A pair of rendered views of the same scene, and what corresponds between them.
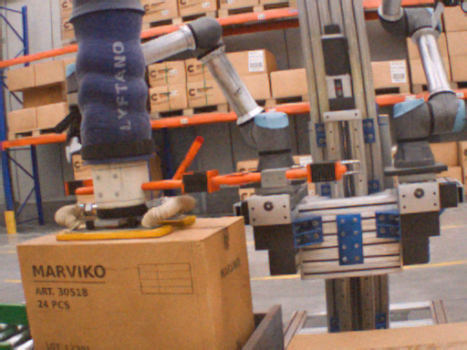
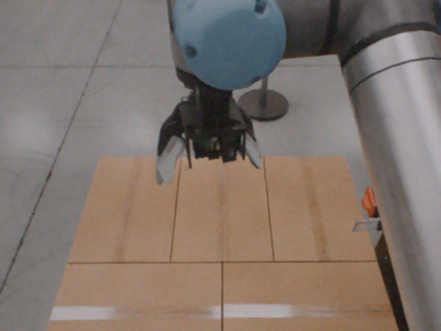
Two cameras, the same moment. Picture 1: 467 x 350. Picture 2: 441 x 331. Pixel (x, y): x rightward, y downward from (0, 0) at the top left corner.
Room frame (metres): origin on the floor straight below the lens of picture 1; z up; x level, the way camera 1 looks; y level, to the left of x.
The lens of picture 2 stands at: (2.20, -0.85, 1.91)
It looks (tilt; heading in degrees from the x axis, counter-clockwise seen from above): 45 degrees down; 164
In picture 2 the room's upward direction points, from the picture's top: straight up
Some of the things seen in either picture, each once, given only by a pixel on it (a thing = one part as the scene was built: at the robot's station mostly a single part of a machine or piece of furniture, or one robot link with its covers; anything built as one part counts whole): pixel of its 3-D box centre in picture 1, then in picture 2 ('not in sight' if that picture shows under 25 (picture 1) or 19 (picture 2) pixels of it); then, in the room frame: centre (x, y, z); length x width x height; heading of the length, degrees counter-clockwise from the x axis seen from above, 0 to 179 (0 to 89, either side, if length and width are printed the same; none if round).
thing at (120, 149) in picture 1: (118, 149); not in sight; (1.82, 0.32, 1.19); 0.23 x 0.23 x 0.04
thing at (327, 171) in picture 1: (324, 171); (383, 202); (1.63, -0.25, 1.08); 0.08 x 0.07 x 0.05; 73
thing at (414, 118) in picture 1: (411, 118); not in sight; (2.05, -0.66, 1.20); 0.13 x 0.12 x 0.14; 85
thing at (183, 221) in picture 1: (139, 219); not in sight; (1.91, 0.29, 0.97); 0.34 x 0.10 x 0.05; 73
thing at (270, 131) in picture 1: (272, 130); not in sight; (2.19, -0.17, 1.20); 0.13 x 0.12 x 0.14; 14
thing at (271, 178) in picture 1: (275, 178); not in sight; (1.68, -0.13, 1.07); 0.07 x 0.07 x 0.04; 73
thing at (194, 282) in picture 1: (139, 294); not in sight; (1.83, 0.31, 0.75); 0.60 x 0.40 x 0.40; 73
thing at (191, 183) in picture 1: (200, 181); not in sight; (1.74, 0.08, 1.08); 0.10 x 0.08 x 0.06; 163
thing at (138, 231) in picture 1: (111, 228); not in sight; (1.73, 0.34, 0.97); 0.34 x 0.10 x 0.05; 73
